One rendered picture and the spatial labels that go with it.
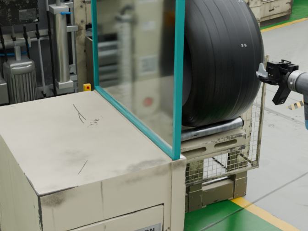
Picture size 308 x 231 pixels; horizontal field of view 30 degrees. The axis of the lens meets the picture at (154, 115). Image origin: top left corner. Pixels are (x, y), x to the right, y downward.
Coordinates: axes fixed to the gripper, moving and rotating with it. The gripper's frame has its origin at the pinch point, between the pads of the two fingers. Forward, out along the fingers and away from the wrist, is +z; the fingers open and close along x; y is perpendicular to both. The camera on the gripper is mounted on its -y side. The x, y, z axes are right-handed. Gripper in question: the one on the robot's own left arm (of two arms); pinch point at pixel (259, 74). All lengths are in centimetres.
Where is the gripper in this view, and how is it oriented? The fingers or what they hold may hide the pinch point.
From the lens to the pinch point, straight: 221.8
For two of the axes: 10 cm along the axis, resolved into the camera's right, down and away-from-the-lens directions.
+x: -8.9, 1.7, -4.3
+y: -0.3, -9.5, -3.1
